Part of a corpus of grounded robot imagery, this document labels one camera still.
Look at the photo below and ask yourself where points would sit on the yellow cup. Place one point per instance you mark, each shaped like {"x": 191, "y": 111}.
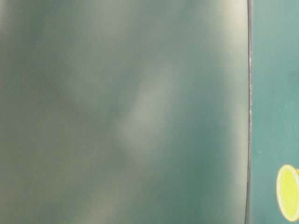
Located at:
{"x": 287, "y": 190}

